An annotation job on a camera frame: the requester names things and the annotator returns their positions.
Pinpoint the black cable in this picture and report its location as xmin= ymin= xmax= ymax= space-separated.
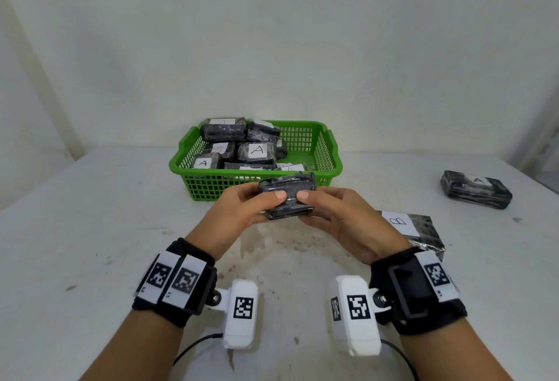
xmin=173 ymin=334 xmax=226 ymax=367
xmin=380 ymin=339 xmax=421 ymax=381

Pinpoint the person's right forearm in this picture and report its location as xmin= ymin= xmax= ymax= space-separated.
xmin=403 ymin=323 xmax=514 ymax=381

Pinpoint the pile of black wrapped packets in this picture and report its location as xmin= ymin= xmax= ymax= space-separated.
xmin=191 ymin=117 xmax=307 ymax=173

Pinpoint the person's right hand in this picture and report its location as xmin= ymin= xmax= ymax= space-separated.
xmin=296 ymin=187 xmax=412 ymax=265

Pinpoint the black packet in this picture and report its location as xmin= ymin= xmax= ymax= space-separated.
xmin=258 ymin=171 xmax=317 ymax=221
xmin=440 ymin=170 xmax=513 ymax=210
xmin=381 ymin=210 xmax=446 ymax=263

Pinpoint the person's left hand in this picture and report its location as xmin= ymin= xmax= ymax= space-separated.
xmin=186 ymin=183 xmax=287 ymax=263

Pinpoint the green plastic basket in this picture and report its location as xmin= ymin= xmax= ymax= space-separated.
xmin=169 ymin=120 xmax=344 ymax=203

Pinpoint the black wrist band with markers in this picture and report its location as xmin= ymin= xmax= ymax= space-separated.
xmin=132 ymin=238 xmax=218 ymax=329
xmin=369 ymin=247 xmax=468 ymax=336

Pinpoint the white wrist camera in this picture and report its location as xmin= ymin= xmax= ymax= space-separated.
xmin=329 ymin=275 xmax=383 ymax=357
xmin=205 ymin=279 xmax=259 ymax=350

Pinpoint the person's left forearm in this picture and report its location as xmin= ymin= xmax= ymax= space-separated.
xmin=79 ymin=306 xmax=185 ymax=381

